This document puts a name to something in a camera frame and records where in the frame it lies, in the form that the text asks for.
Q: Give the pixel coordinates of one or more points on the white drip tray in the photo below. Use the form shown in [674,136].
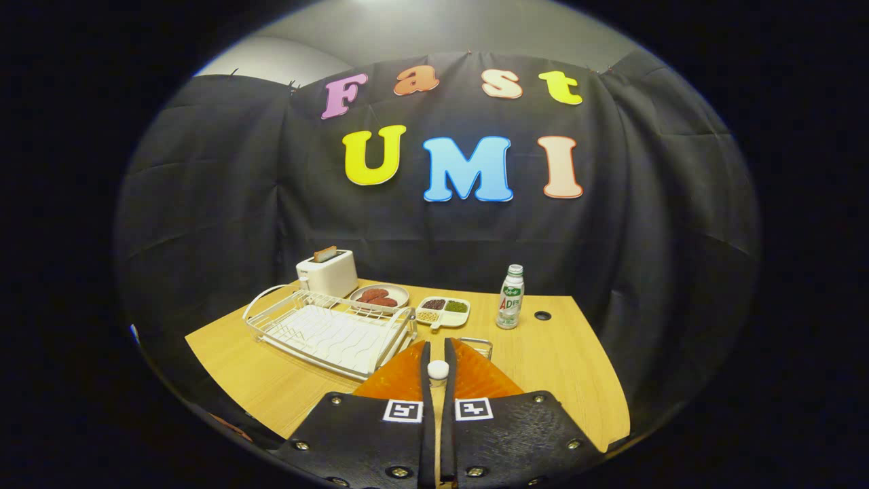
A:
[326,336]

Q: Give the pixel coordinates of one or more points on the brown toast slice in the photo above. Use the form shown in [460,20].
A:
[324,254]

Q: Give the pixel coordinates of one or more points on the white milk bottle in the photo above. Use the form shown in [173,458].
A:
[509,305]

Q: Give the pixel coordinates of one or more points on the pile of green beans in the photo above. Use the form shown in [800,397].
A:
[456,306]

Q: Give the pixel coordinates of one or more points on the pile of dark red beans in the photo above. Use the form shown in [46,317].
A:
[434,304]

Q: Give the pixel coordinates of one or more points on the white divided dish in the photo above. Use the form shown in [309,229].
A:
[451,318]

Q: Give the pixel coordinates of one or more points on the black backdrop cloth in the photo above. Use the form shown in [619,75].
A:
[237,204]

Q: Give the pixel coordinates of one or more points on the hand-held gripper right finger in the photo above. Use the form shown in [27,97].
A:
[448,441]

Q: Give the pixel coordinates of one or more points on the pile of yellow soybeans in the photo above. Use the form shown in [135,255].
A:
[428,316]

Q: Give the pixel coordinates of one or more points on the white toaster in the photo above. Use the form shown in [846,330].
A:
[333,275]

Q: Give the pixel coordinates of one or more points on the brown meat piece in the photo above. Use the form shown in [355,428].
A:
[372,295]
[385,302]

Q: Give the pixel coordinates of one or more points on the beige plate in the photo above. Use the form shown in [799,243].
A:
[400,293]

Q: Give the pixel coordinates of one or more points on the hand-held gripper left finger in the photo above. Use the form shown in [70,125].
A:
[426,441]

